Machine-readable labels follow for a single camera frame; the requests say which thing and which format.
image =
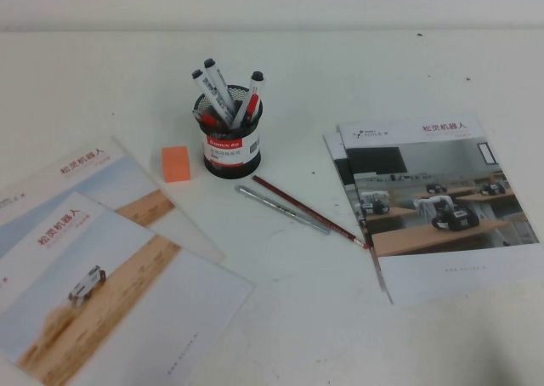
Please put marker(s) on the classroom photo brochure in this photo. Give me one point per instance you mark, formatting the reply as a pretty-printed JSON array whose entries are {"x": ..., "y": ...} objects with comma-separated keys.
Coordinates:
[
  {"x": 332, "y": 148},
  {"x": 446, "y": 199}
]

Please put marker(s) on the short red marker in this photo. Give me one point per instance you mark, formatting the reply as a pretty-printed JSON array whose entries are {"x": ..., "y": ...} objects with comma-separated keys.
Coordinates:
[{"x": 208, "y": 118}]

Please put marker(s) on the desert brochure with rover photo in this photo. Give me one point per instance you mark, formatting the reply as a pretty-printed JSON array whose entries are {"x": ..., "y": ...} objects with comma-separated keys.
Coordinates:
[{"x": 127, "y": 296}]

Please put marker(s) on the orange foam cube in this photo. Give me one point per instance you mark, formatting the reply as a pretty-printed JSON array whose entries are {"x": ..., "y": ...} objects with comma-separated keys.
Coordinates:
[{"x": 175, "y": 165}]

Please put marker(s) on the red capped pen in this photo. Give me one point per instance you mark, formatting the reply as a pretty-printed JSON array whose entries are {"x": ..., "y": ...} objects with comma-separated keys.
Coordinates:
[{"x": 253, "y": 103}]

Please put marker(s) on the black mesh pen holder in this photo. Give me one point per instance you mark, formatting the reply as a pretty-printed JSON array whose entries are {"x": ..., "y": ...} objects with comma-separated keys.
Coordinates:
[{"x": 229, "y": 152}]

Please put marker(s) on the red wooden pencil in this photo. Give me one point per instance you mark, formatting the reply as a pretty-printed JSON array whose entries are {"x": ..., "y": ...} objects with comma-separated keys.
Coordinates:
[{"x": 306, "y": 208}]

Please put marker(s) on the silver metal pen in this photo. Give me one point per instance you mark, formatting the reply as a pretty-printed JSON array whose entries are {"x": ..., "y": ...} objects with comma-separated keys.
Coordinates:
[{"x": 280, "y": 208}]

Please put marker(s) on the desert brochure with faded cover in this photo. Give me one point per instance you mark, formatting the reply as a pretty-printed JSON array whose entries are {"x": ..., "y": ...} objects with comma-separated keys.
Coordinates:
[{"x": 127, "y": 177}]

